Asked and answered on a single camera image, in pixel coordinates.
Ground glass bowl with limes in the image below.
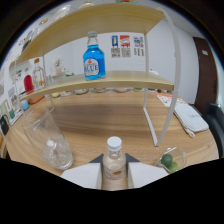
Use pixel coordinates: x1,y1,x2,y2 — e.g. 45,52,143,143
158,146,188,175

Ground clear bottle white cap red label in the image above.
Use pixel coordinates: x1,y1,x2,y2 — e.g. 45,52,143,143
102,135,128,181

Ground light blue cup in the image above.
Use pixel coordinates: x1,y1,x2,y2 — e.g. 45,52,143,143
20,99,30,112

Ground clear drinking glass with ice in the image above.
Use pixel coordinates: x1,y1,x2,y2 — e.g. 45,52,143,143
20,106,74,171

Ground white zip pouch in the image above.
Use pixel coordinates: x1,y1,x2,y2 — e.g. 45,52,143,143
173,103,210,139

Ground orange patterned paper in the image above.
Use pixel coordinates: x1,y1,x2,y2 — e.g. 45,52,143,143
155,93,186,108

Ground orange pot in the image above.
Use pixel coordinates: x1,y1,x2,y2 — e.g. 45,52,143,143
28,95,46,105

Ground black handbag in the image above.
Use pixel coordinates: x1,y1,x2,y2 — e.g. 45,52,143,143
0,114,10,136

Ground red liquid bottle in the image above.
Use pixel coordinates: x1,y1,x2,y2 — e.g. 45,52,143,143
23,74,35,95

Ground clear bottle orange cap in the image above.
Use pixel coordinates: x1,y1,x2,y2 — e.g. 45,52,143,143
32,58,46,92

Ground blue liquid bottle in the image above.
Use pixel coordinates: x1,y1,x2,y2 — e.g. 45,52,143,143
82,31,107,81

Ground brown door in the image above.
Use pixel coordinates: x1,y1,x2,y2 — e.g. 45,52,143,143
193,36,215,114

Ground black and yellow bag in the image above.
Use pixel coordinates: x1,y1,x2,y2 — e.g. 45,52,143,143
21,29,36,52

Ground red wall poster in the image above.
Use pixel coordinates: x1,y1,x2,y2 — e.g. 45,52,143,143
119,34,132,58

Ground blue wall poster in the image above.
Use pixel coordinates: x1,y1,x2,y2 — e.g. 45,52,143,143
110,35,120,58

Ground white wire rack wooden shelves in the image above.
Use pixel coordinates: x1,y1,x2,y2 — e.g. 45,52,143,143
8,3,183,148

